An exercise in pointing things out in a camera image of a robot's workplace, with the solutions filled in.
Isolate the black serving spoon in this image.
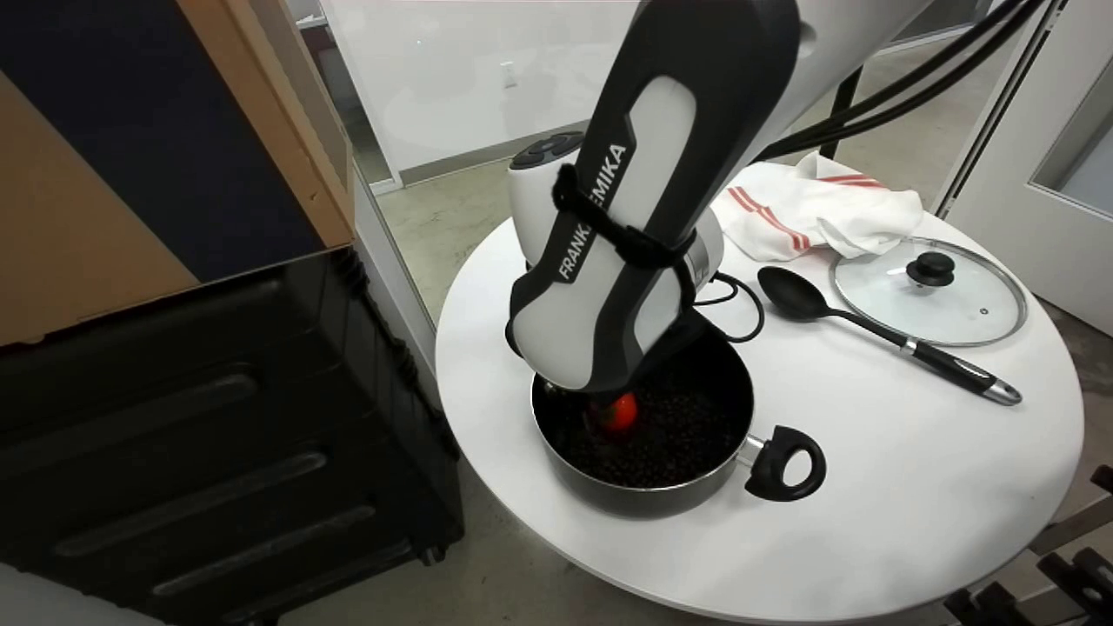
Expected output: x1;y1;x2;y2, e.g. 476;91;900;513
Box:
754;264;1025;411

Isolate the glass lid with black knob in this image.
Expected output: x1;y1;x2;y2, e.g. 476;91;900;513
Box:
829;238;1033;350

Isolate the white door with window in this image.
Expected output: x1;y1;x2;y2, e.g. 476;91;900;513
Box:
937;0;1113;342

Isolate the white towel with red stripes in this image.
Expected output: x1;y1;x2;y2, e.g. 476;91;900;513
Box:
709;151;934;264

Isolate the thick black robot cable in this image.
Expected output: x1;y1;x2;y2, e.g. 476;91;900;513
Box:
760;0;1054;164

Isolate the black camera tripod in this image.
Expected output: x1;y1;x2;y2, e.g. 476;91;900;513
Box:
819;65;871;164

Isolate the black two-handled pot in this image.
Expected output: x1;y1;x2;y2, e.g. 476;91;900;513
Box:
506;309;830;513

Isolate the red tomato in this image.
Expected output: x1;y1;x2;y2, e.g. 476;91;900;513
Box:
596;391;643;440

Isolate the thin black camera cable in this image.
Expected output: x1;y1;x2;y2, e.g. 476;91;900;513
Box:
691;273;770;348

